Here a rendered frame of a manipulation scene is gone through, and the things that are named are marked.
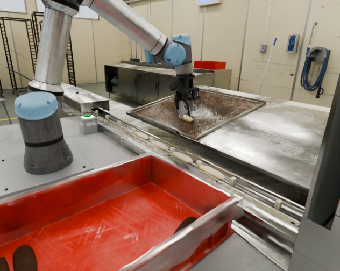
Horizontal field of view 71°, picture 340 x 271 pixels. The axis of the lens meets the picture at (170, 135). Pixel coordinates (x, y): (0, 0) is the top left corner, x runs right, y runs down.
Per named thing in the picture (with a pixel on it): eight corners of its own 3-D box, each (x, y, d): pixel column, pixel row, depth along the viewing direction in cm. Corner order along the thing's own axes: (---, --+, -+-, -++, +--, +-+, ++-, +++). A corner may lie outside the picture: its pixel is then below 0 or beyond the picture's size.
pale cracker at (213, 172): (196, 168, 80) (196, 165, 79) (204, 165, 82) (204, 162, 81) (219, 180, 72) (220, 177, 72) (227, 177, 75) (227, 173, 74)
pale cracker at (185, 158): (169, 154, 90) (169, 151, 89) (177, 151, 92) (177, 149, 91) (187, 164, 82) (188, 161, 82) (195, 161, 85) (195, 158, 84)
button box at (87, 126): (79, 136, 122) (77, 115, 119) (94, 134, 127) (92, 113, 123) (85, 141, 116) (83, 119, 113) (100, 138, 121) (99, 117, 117)
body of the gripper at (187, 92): (185, 104, 103) (183, 76, 97) (175, 100, 110) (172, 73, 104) (200, 100, 106) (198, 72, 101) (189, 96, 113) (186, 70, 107)
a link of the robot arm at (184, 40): (167, 36, 98) (185, 33, 101) (169, 63, 103) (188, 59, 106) (174, 36, 92) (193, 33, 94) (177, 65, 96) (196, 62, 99)
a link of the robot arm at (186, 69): (171, 63, 102) (186, 60, 106) (172, 74, 105) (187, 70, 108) (181, 65, 97) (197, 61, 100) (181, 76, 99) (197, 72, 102)
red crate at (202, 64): (193, 68, 464) (193, 61, 459) (204, 67, 487) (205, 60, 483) (214, 70, 429) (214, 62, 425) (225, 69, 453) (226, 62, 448)
